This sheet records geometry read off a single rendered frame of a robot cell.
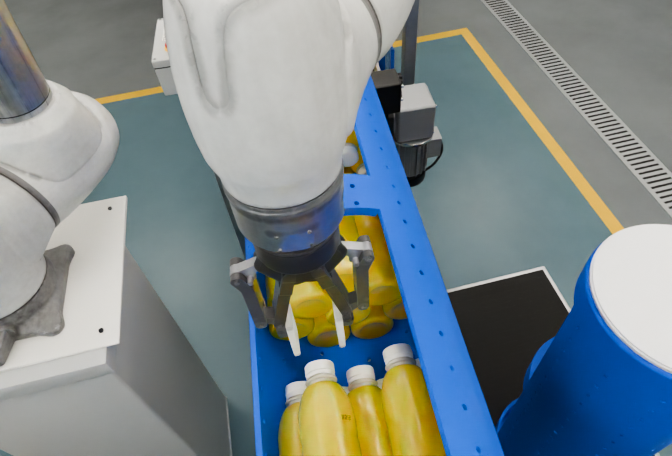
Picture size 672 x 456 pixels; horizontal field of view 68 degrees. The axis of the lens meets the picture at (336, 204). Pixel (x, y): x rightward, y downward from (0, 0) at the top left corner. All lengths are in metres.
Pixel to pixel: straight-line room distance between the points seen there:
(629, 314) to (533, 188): 1.61
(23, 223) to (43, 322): 0.18
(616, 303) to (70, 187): 0.89
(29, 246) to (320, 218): 0.63
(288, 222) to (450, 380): 0.31
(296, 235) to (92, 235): 0.74
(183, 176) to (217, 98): 2.32
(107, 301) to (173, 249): 1.36
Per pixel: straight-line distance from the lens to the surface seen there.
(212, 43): 0.27
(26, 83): 0.86
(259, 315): 0.52
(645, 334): 0.88
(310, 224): 0.36
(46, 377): 0.96
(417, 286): 0.63
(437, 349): 0.60
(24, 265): 0.92
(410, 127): 1.45
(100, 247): 1.04
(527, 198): 2.40
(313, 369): 0.68
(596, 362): 0.95
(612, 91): 3.12
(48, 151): 0.89
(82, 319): 0.97
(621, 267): 0.93
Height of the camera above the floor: 1.75
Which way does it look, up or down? 49 degrees down
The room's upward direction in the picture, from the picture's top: 6 degrees counter-clockwise
